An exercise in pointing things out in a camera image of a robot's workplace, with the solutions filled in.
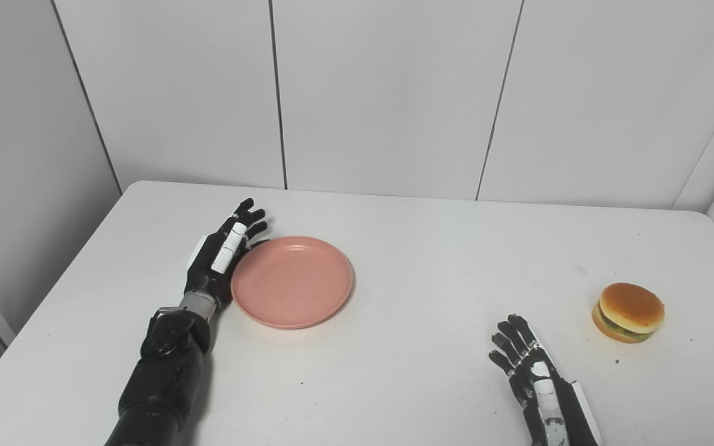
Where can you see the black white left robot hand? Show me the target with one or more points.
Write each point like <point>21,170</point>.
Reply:
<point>205,275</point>

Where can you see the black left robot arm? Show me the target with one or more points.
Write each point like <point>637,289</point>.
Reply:
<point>162,384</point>

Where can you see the toy hamburger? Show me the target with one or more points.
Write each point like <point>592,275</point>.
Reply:
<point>630,308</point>

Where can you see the pink round plate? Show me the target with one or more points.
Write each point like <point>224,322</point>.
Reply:
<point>292,282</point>

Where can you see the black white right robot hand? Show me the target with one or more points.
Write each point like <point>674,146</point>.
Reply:
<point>571,415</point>

